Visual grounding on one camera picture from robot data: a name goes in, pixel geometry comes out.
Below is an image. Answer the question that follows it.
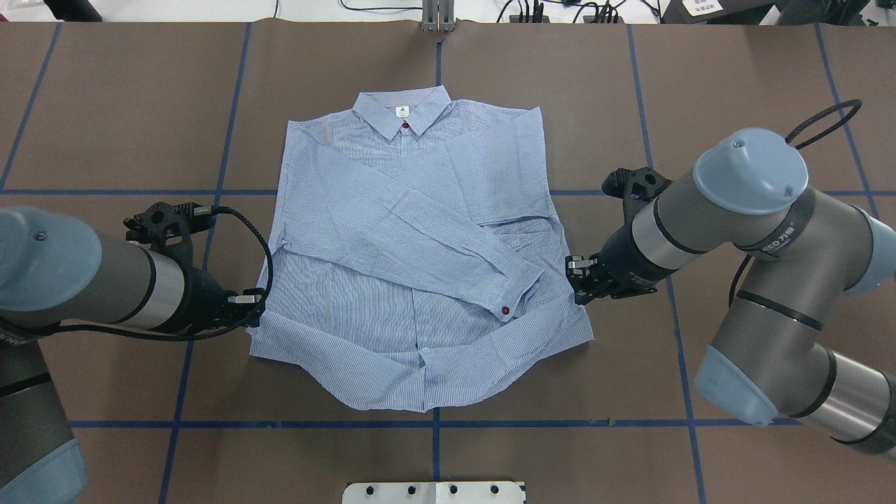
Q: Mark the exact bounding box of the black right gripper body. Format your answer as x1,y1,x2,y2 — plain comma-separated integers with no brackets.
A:
566,227,666,305

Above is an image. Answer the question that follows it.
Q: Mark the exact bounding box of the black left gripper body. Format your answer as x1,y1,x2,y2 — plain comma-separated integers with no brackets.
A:
183,270,265,336

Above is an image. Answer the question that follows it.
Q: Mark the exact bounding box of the blue striped button shirt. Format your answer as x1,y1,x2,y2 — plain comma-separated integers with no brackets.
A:
249,86,594,412

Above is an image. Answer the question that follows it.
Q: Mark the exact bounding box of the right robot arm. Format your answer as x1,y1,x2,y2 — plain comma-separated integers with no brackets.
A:
564,127,894,460

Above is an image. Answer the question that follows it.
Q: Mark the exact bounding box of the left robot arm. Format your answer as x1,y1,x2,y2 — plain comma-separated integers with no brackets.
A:
1,203,273,503

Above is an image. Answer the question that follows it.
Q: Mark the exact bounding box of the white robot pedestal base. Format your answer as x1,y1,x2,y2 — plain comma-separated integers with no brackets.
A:
342,481,527,503

